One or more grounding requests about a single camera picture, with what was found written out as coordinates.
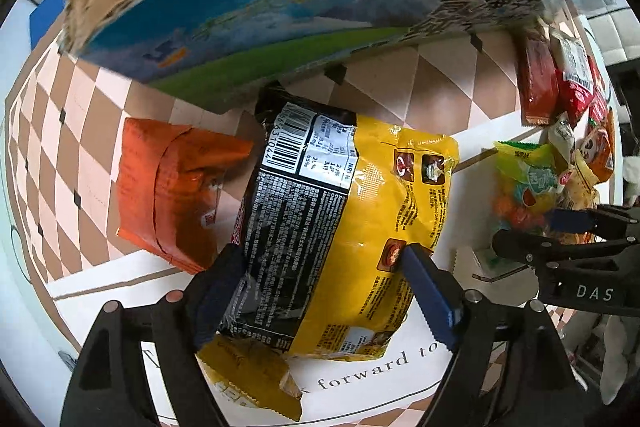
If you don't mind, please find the pale green plum snack packet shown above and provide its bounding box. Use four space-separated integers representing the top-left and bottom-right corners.
547 112 575 165

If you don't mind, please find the small red snack packet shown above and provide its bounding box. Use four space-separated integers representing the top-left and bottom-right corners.
558 77 594 128

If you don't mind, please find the yellow black noodle packet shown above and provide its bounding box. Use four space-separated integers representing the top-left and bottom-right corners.
220 83 459 361

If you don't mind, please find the orange snack packet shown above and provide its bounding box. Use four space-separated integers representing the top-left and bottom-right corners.
580 109 615 183
116 117 253 274

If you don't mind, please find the yellow cracker snack bag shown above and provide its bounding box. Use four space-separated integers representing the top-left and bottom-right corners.
556 150 600 210

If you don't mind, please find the white wafer snack packet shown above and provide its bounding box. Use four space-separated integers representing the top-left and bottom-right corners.
452 246 538 306

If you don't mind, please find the green candy bag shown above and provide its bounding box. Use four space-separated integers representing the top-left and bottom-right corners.
492 141 560 235

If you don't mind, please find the red crown spicy strip packet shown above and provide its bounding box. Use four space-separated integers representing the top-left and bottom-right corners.
588 56 608 130

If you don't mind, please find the dark red snack packet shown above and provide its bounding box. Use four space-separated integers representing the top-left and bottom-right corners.
514 31 559 126

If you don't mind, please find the small yellow snack packet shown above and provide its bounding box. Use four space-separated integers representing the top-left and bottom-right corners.
196 334 303 421

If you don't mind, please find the silver white snack packet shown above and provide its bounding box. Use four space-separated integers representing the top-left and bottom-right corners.
550 28 594 94

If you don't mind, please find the white padded chair right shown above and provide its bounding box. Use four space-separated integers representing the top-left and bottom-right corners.
588 6 640 66

